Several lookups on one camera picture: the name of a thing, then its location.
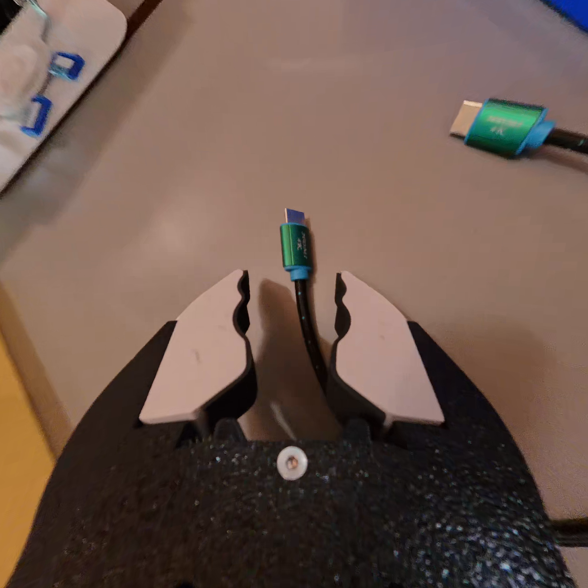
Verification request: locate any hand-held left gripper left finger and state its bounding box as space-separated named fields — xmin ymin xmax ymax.
xmin=138 ymin=269 xmax=258 ymax=439

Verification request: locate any wide green hdmi plug cable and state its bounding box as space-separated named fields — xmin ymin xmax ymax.
xmin=449 ymin=98 xmax=588 ymax=174

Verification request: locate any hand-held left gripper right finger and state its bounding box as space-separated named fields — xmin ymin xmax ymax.
xmin=326 ymin=270 xmax=445 ymax=437

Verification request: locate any small green usb plug cable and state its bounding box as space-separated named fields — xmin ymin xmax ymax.
xmin=279 ymin=208 xmax=330 ymax=397

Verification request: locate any white tray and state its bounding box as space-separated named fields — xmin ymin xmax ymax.
xmin=0 ymin=0 xmax=128 ymax=194

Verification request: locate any blue bin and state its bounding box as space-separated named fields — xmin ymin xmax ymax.
xmin=537 ymin=0 xmax=588 ymax=33

